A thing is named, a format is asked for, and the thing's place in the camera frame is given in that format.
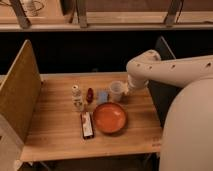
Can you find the right dark side panel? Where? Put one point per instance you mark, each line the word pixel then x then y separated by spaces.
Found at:
pixel 163 94

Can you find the dark red small object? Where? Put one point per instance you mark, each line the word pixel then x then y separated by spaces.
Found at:
pixel 90 95

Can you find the blue sponge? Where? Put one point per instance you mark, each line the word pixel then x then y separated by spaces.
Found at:
pixel 102 96

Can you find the wooden shelf with brackets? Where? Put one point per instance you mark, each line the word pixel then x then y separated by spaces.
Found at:
pixel 105 15

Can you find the small clear labelled bottle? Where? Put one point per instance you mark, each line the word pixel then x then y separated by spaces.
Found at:
pixel 77 98

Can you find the left wooden side panel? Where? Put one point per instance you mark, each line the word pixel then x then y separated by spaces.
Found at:
pixel 19 91

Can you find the orange round bowl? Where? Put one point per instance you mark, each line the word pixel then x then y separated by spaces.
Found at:
pixel 109 118

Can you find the translucent plastic cup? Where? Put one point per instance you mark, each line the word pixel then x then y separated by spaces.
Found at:
pixel 116 89

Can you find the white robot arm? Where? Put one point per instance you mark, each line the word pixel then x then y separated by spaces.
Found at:
pixel 187 140

